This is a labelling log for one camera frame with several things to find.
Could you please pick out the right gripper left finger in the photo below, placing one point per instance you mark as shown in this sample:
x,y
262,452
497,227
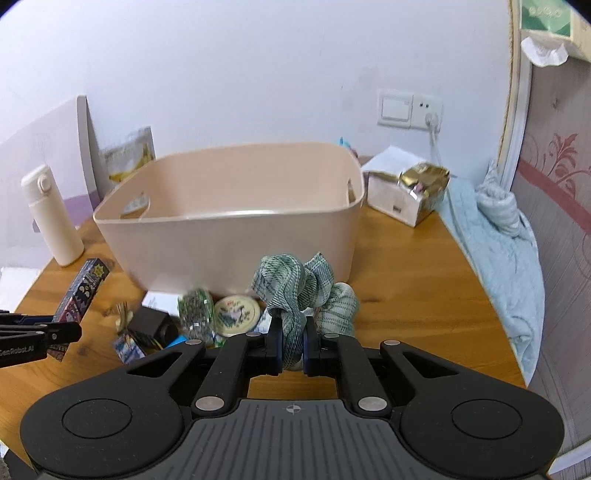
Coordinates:
x,y
240,359

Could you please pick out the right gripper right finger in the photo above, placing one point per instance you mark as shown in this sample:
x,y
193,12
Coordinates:
x,y
343,359

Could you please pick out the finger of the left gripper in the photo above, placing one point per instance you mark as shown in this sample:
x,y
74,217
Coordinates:
x,y
53,332

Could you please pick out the long dark patterned box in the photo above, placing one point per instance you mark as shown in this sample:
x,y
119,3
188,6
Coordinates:
x,y
81,291

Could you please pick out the small dark card box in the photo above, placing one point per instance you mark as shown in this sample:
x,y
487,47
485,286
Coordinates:
x,y
126,349

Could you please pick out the green checkered cloth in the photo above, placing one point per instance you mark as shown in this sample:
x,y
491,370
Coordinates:
x,y
289,287

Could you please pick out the blue white soap box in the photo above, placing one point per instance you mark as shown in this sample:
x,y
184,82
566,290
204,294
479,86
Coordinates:
x,y
263,326

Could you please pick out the round decorated tin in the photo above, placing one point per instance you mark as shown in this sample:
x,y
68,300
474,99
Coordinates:
x,y
234,315

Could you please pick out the small wooden hair clip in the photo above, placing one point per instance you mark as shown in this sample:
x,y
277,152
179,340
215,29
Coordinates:
x,y
125,315

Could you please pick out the bag of dried herbs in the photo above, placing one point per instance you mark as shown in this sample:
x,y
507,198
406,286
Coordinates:
x,y
195,312

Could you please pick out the black cube box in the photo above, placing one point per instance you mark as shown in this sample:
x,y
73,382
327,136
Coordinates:
x,y
152,328

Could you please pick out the cream thermos bottle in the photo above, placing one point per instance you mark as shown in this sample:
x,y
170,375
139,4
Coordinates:
x,y
50,215

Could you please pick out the beige plastic storage bin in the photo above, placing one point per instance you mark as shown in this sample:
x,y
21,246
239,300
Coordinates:
x,y
205,219

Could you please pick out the white box with gold wrapper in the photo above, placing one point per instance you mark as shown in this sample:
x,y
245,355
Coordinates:
x,y
404,186

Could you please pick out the banana chips bag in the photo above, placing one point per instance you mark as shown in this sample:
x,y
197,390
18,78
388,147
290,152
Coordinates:
x,y
125,158

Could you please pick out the lilac leaning board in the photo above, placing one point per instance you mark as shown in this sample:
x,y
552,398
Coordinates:
x,y
49,158

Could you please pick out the light blue quilt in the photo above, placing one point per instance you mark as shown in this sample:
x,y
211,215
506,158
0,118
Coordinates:
x,y
500,245

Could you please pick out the patterned headboard panel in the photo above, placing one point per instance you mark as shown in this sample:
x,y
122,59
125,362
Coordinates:
x,y
546,163

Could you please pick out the tissue box on headboard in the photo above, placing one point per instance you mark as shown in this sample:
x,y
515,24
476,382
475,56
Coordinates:
x,y
552,31

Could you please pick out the white wall switch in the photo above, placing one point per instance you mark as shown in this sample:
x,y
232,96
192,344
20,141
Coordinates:
x,y
395,109

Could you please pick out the white wall socket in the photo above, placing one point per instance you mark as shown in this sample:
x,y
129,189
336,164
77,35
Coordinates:
x,y
427,112

